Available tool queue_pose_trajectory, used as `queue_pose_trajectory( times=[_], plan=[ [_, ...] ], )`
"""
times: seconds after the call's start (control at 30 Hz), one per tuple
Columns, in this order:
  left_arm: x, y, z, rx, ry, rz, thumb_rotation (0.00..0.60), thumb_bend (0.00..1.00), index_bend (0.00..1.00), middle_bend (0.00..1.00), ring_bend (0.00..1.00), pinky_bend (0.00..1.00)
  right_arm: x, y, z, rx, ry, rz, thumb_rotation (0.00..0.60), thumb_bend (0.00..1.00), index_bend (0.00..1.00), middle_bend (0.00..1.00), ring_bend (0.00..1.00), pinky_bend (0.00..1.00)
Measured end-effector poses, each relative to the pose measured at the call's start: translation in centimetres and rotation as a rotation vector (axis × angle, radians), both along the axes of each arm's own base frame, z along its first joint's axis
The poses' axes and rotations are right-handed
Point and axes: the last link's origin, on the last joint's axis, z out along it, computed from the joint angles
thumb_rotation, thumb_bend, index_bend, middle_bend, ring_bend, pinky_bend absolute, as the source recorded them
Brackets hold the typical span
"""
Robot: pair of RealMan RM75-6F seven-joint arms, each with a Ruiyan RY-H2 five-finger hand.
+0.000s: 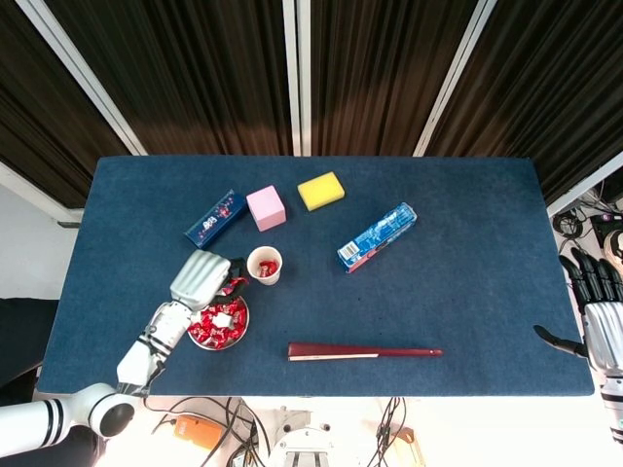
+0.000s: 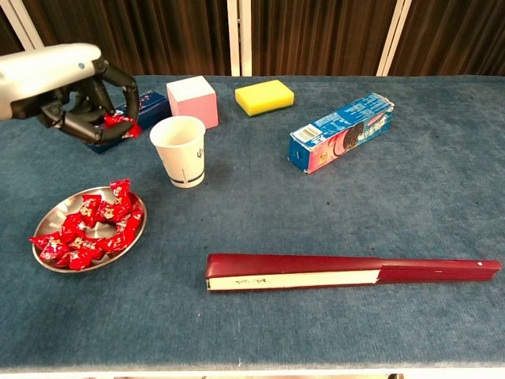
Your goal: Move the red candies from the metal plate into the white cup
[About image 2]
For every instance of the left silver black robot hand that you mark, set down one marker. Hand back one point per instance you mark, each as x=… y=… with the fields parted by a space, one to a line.
x=39 y=75

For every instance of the silver metal plate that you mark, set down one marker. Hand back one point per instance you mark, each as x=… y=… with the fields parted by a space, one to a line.
x=55 y=213

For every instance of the white paper cup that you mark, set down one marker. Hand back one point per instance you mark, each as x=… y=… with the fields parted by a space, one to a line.
x=181 y=158

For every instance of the dark brown pleated curtain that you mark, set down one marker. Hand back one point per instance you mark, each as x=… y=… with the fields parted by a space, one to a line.
x=315 y=35
x=453 y=35
x=138 y=35
x=4 y=31

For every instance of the dark blue long box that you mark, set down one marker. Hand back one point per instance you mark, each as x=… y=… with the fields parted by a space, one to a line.
x=155 y=108

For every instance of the pink cube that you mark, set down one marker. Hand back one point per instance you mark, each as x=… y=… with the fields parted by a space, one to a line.
x=193 y=98

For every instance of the yellow sponge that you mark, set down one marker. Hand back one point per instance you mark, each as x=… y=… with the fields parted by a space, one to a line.
x=264 y=96

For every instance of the light blue toothpaste box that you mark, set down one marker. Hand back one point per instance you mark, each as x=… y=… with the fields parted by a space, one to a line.
x=339 y=134

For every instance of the red folded fan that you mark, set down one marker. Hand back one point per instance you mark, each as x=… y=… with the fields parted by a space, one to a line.
x=296 y=264

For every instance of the blue felt tablecloth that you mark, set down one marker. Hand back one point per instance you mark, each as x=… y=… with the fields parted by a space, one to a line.
x=355 y=221

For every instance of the white partition frame post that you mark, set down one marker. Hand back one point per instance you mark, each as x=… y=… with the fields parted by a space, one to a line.
x=25 y=23
x=393 y=39

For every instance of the white double frame post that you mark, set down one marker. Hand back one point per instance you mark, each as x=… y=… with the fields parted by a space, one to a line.
x=233 y=39

